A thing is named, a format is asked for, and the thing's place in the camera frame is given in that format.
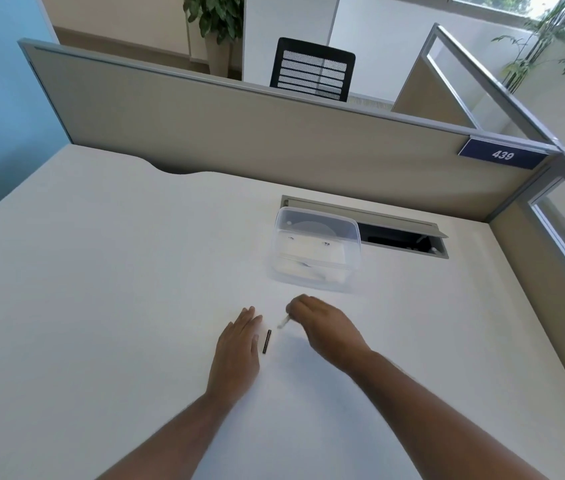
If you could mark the small black stick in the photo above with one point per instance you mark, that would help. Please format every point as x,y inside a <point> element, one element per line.
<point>267,342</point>

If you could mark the person's left hand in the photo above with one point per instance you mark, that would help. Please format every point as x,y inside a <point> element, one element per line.
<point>235,359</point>

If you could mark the thin-stemmed green plant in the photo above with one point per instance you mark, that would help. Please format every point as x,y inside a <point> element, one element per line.
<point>537,44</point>

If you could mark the beige side partition with glass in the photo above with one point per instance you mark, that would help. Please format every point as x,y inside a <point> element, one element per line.
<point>552,274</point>

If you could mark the white paper piece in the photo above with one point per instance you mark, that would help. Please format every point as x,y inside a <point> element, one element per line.
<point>312,262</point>

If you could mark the window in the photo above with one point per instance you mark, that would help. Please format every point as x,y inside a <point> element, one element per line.
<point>522,4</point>

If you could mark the person's right fingers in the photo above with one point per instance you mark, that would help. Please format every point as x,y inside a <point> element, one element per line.
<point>298,308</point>

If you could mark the beige desk partition panel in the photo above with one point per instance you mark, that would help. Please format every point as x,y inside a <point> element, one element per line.
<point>262,129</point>

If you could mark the small white stick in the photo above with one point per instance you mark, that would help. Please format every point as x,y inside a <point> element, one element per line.
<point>283,322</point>

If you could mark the black mesh office chair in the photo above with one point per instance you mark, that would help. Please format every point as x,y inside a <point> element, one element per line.
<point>312,69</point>

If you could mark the clear plastic container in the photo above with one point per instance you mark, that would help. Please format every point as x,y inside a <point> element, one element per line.
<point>317,249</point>

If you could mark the beige glass-topped partition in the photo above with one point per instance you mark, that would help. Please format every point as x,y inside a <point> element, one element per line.
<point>437,89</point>

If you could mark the person's left forearm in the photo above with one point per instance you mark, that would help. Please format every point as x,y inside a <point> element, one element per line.
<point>177,439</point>

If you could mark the person's right forearm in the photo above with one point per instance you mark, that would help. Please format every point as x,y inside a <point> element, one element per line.
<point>442,419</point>

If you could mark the person's right hand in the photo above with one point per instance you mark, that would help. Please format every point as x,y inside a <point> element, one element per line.
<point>330,332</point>

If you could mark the blue number sign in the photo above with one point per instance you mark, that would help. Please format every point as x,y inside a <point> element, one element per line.
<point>502,154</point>

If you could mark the potted broad-leaf plant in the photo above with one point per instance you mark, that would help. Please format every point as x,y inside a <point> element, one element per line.
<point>217,24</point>

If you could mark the person's left thumb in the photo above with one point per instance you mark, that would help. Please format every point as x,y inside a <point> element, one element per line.
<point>257,347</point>

